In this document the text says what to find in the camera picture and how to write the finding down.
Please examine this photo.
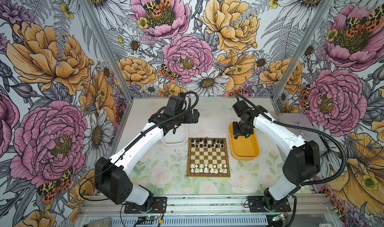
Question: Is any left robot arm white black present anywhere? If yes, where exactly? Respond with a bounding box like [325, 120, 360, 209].
[95, 91, 200, 212]

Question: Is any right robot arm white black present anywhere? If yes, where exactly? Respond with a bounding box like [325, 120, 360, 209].
[233, 100, 321, 212]

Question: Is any wooden chess board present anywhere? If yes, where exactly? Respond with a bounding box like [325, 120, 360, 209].
[187, 138, 231, 178]

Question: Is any green circuit board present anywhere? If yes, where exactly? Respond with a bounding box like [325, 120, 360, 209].
[145, 215, 161, 221]

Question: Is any yellow plastic bin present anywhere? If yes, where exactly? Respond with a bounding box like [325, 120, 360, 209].
[229, 124, 260, 161]

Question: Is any white plastic bin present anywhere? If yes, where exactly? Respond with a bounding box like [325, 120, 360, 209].
[161, 124, 188, 145]

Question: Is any silver metal case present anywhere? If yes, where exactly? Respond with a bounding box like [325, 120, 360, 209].
[278, 113, 327, 155]

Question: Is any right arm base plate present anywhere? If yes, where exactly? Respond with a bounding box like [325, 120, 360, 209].
[247, 196, 292, 213]

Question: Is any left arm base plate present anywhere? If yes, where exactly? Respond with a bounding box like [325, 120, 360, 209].
[124, 197, 168, 214]

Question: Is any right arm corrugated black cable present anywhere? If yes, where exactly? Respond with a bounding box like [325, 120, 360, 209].
[235, 94, 347, 187]

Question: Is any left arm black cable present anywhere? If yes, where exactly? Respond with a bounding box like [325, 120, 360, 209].
[78, 91, 200, 202]

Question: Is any aluminium frame rail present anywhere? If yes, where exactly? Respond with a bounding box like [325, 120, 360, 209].
[79, 194, 335, 217]

